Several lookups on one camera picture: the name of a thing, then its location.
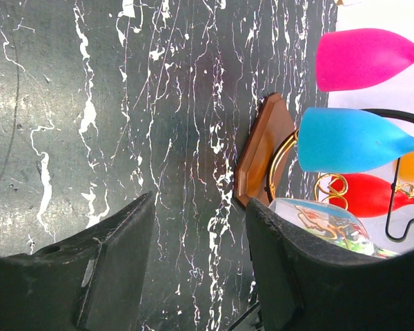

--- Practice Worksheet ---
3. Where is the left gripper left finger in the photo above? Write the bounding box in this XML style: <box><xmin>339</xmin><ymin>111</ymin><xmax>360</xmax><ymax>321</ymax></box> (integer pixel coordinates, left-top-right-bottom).
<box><xmin>0</xmin><ymin>193</ymin><xmax>155</xmax><ymax>330</ymax></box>

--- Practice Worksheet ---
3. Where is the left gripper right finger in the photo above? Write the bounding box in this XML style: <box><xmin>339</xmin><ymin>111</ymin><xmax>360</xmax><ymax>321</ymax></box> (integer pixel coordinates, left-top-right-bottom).
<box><xmin>246</xmin><ymin>199</ymin><xmax>414</xmax><ymax>330</ymax></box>

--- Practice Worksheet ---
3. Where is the red plastic wine glass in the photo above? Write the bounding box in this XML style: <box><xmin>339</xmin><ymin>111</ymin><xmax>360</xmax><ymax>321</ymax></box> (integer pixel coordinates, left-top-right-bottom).
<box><xmin>328</xmin><ymin>173</ymin><xmax>414</xmax><ymax>218</ymax></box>

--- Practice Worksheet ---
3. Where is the magenta plastic wine glass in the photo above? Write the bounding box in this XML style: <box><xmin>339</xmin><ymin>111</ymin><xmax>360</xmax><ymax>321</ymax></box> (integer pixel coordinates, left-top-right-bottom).
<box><xmin>315</xmin><ymin>28</ymin><xmax>414</xmax><ymax>92</ymax></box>

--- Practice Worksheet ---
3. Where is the clear glass wine glass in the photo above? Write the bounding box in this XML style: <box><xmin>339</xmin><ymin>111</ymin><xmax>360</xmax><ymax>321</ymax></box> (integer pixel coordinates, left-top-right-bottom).
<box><xmin>269</xmin><ymin>198</ymin><xmax>398</xmax><ymax>259</ymax></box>

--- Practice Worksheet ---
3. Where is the blue plastic wine glass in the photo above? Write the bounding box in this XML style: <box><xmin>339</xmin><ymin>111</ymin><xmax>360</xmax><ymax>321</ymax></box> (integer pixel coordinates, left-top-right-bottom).
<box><xmin>297</xmin><ymin>108</ymin><xmax>414</xmax><ymax>174</ymax></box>

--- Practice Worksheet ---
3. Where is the gold wire wine glass rack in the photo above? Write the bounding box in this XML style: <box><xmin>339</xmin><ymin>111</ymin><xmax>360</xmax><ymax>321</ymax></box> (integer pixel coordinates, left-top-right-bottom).
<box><xmin>234</xmin><ymin>93</ymin><xmax>414</xmax><ymax>243</ymax></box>

